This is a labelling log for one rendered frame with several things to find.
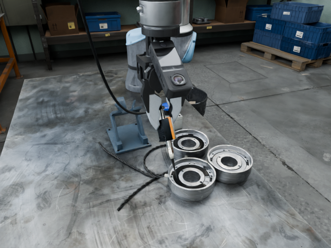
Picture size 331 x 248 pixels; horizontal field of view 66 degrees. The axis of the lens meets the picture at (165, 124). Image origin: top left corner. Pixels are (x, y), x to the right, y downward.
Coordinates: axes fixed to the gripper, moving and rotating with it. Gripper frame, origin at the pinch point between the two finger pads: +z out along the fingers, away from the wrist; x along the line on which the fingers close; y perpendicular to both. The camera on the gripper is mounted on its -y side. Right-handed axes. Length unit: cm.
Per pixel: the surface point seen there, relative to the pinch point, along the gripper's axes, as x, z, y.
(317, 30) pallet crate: -304, 40, 204
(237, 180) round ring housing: -13.0, 11.5, -10.8
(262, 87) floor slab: -202, 93, 176
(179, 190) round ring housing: 0.8, 10.3, -9.7
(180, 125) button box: -11.5, 11.9, 15.7
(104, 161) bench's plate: 12.9, 13.4, 9.4
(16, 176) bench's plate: 33.1, 13.4, 11.9
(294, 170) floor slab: -120, 93, 49
